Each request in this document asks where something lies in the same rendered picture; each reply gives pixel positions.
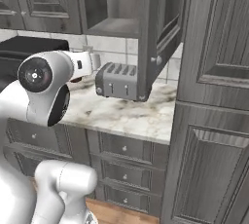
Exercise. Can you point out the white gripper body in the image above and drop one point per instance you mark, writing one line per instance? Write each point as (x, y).
(95, 61)

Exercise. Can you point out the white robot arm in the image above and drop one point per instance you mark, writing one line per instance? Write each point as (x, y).
(19, 111)

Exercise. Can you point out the open grey cabinet door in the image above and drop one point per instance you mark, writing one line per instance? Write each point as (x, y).
(152, 39)

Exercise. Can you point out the grey four-slot toaster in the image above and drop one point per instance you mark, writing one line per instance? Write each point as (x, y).
(116, 83)

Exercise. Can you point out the round metal door knob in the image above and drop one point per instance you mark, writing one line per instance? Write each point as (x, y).
(158, 60)
(23, 13)

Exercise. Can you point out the black microwave oven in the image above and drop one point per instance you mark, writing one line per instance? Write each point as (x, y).
(29, 44)

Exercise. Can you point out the round metal drawer knob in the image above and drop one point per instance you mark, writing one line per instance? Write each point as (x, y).
(124, 148)
(33, 136)
(125, 200)
(124, 176)

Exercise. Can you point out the grey drawer front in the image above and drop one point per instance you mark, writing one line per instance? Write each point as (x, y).
(32, 163)
(129, 146)
(133, 176)
(35, 137)
(133, 200)

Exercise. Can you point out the tall grey cupboard door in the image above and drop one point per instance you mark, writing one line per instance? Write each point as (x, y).
(217, 39)
(207, 169)

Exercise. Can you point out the open grey wall cabinet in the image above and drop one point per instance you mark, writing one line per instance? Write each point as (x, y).
(113, 23)

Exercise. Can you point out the closed grey wall cabinet door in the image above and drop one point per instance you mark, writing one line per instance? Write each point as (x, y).
(8, 4)
(48, 4)

